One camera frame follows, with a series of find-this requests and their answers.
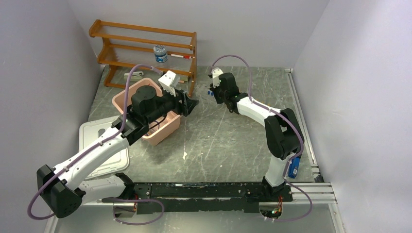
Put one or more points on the blue tool by wall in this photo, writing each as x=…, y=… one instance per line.
x=294, y=167

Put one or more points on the wooden shelf rack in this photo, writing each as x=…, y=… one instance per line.
x=126, y=45

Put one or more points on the white tub lid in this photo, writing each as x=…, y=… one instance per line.
x=89, y=132

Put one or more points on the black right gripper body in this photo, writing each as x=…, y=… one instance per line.
x=220, y=96

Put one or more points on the red white marker pen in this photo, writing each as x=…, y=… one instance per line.
x=181, y=56

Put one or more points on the clear acrylic tube rack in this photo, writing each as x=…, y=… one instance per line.
x=200, y=93

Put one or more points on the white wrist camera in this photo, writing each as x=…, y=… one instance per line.
x=169, y=81
x=215, y=73

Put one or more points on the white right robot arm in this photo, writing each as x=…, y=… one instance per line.
x=283, y=134

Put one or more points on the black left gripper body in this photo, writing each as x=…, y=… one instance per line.
x=167, y=103

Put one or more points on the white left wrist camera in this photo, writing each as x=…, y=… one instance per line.
x=169, y=81

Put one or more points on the blue white jar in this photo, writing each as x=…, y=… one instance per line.
x=160, y=53

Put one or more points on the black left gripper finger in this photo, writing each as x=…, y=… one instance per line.
x=191, y=104
x=185, y=100

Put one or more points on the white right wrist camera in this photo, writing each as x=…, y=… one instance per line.
x=215, y=73

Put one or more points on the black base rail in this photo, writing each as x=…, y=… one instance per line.
x=207, y=197

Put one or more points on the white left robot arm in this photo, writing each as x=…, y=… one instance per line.
x=63, y=187

